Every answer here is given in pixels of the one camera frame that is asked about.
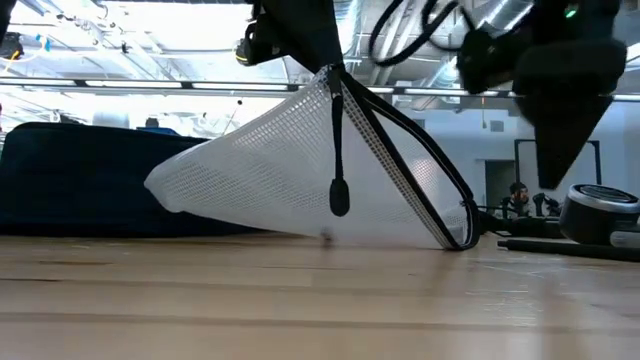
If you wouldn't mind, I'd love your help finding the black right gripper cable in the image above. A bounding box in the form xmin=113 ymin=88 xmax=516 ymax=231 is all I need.
xmin=368 ymin=0 xmax=479 ymax=69

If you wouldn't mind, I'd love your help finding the black round device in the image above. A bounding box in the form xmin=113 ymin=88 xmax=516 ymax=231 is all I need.
xmin=558 ymin=183 xmax=640 ymax=247

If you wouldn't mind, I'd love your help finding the navy blue backpack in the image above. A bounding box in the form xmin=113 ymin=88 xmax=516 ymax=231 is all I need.
xmin=0 ymin=121 xmax=261 ymax=239

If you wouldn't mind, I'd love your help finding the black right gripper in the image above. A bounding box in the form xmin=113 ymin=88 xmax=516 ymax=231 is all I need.
xmin=512 ymin=0 xmax=629 ymax=191

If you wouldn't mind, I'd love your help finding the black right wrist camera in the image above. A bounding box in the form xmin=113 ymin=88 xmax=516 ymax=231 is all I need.
xmin=455 ymin=24 xmax=521 ymax=96

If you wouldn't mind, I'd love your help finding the person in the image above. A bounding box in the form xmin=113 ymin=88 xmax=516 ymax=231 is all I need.
xmin=507 ymin=181 xmax=535 ymax=220

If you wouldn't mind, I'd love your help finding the clear mesh zip pouch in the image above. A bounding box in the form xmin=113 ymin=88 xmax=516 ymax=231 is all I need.
xmin=143 ymin=64 xmax=481 ymax=251

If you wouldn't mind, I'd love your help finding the black aluminium table frame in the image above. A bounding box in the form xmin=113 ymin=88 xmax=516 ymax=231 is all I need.
xmin=477 ymin=212 xmax=566 ymax=239

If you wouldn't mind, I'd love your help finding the black floor equipment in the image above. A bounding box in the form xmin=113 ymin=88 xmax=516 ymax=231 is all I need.
xmin=532 ymin=192 xmax=562 ymax=220

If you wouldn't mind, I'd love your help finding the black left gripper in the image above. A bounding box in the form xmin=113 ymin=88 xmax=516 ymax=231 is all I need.
xmin=244 ymin=0 xmax=346 ymax=75

